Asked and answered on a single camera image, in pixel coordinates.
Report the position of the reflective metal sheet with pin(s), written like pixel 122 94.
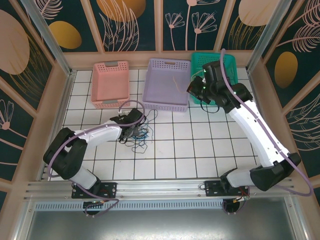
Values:
pixel 160 225

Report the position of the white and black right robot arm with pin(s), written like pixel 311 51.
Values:
pixel 252 135

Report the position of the aluminium frame post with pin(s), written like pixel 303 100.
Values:
pixel 267 35
pixel 50 40

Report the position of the purple plastic basket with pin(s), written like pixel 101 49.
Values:
pixel 162 85

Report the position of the pink plastic basket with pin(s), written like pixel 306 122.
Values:
pixel 110 85

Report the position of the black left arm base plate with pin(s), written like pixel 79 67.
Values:
pixel 110 190

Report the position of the teal plastic basket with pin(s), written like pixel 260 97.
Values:
pixel 200 61

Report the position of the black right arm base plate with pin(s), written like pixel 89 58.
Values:
pixel 211 188

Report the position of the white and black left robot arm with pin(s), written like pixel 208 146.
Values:
pixel 100 132

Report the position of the aluminium mounting rail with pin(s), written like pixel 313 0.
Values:
pixel 160 187

